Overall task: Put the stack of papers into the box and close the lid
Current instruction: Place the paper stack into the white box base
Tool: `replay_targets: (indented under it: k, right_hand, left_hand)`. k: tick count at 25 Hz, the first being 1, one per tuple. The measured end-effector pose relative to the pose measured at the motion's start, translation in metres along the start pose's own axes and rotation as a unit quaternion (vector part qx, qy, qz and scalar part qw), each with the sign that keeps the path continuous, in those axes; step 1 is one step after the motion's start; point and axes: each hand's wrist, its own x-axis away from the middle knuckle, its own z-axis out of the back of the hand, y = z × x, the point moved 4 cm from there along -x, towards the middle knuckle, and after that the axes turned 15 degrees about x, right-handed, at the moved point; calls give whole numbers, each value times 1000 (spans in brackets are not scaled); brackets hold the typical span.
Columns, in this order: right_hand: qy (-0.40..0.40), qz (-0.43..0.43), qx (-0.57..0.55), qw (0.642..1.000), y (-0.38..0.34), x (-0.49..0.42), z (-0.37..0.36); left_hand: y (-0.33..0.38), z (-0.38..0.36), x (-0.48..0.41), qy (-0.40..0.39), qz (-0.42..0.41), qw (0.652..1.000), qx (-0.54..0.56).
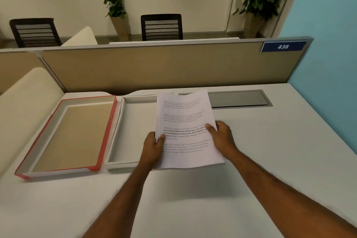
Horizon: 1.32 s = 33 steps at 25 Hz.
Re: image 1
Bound person's right hand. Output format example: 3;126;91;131
205;121;239;161

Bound person's left hand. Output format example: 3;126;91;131
139;131;166;171

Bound printed white paper sheet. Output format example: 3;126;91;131
155;89;225;170

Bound person's left forearm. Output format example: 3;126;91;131
82;163;153;238

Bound person's right forearm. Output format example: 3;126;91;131
226;149;357;238

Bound white box tray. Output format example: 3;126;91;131
104;94;159;170

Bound beige desk partition panel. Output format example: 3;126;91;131
0;37;313;96

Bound red-edged box lid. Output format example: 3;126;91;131
15;95;118;180

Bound blue number sign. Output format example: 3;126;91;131
260;41;307;53

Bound black slatted office chair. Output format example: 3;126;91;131
141;14;184;41
9;18;62;48

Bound small potted green plant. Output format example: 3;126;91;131
101;0;132;42

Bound cream curved side divider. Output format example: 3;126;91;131
0;67;65;177

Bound grey desk cable hatch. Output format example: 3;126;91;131
178;89;273;109

